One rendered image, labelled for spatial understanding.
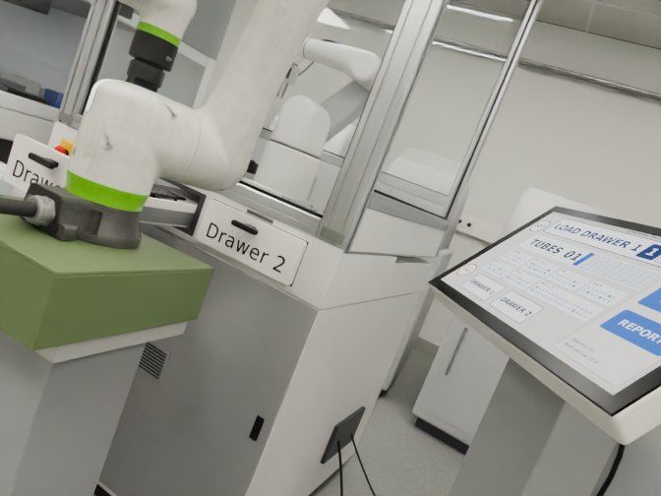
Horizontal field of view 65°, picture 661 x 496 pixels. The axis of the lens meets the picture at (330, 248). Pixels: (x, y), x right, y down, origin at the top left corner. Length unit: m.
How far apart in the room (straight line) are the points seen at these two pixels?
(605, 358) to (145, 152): 0.70
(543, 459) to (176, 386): 0.91
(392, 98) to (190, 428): 0.94
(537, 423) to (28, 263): 0.75
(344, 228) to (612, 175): 3.44
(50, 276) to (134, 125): 0.27
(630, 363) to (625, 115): 3.89
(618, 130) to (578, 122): 0.28
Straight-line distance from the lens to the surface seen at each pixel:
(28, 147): 1.31
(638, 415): 0.67
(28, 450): 0.95
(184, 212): 1.34
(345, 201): 1.16
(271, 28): 0.91
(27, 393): 0.91
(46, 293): 0.71
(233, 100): 0.92
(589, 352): 0.73
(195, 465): 1.45
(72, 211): 0.85
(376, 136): 1.16
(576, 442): 0.90
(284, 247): 1.20
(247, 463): 1.36
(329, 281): 1.17
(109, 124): 0.86
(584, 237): 0.99
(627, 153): 4.47
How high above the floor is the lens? 1.09
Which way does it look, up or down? 7 degrees down
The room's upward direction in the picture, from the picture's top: 21 degrees clockwise
